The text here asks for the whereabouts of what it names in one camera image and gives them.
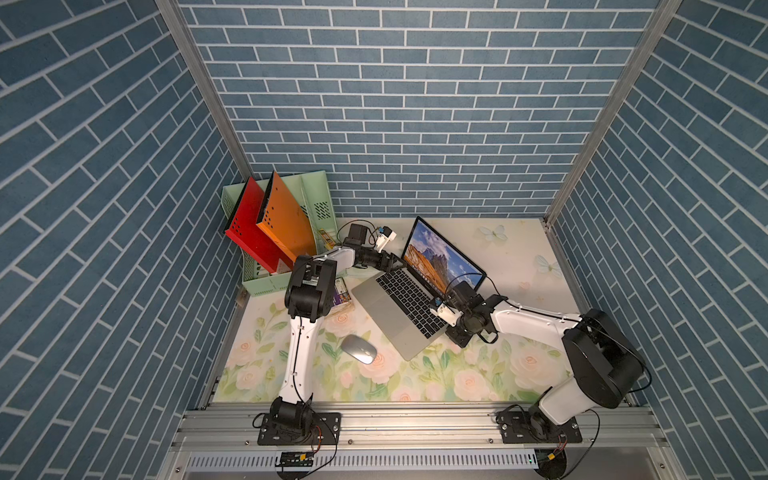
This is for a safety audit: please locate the silver wireless mouse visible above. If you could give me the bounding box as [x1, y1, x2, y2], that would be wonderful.
[341, 334, 378, 365]

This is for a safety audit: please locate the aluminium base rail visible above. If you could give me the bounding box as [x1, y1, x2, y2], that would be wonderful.
[159, 402, 684, 479]

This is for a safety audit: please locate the floral desk mat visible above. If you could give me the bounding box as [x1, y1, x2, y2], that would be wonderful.
[214, 218, 578, 403]

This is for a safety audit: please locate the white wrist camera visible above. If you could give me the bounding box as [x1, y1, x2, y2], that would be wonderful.
[374, 226, 397, 253]
[429, 297, 464, 327]

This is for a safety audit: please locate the mint green file organizer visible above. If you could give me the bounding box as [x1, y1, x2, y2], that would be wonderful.
[221, 170, 337, 296]

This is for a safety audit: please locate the red file folder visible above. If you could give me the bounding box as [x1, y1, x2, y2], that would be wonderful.
[224, 179, 293, 274]

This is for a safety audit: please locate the orange file folder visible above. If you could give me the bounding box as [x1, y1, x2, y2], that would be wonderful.
[256, 171, 317, 262]

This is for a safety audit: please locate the small black controller board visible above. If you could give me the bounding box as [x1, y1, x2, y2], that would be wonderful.
[276, 451, 315, 470]

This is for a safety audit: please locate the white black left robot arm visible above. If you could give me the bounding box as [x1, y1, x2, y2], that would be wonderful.
[264, 223, 403, 438]

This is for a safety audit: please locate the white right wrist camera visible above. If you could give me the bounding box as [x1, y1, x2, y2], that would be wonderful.
[429, 297, 464, 327]

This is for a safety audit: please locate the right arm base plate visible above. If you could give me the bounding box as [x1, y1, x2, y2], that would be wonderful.
[495, 404, 583, 444]

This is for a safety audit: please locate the silver laptop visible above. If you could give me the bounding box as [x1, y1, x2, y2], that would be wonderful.
[352, 217, 486, 360]

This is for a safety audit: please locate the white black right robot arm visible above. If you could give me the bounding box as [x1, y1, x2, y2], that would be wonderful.
[429, 281, 649, 443]

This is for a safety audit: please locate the yellow utility knife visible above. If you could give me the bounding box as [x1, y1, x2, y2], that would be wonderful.
[318, 229, 336, 251]

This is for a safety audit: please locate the purple book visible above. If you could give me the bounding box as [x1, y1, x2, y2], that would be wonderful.
[333, 277, 352, 307]

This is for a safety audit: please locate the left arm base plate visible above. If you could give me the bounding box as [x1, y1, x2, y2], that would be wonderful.
[257, 397, 342, 447]

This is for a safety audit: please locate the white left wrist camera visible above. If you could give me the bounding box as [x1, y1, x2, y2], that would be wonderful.
[374, 226, 397, 253]

